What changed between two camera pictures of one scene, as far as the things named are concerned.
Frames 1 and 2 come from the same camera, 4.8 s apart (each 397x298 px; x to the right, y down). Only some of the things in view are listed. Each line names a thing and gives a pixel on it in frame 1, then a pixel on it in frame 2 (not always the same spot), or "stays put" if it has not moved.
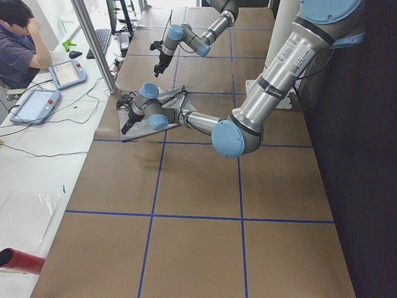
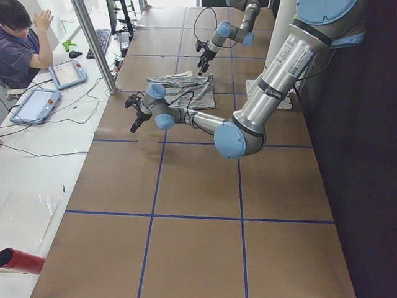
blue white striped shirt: x=173 y=97 -> x=185 y=90
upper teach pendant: x=67 y=74 stays put
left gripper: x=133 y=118 -> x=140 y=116
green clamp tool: x=68 y=42 stays put
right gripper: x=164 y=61 -> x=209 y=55
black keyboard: x=102 y=35 stays put
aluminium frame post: x=93 y=45 stays put
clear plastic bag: x=24 y=218 stays put
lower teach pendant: x=36 y=107 stays put
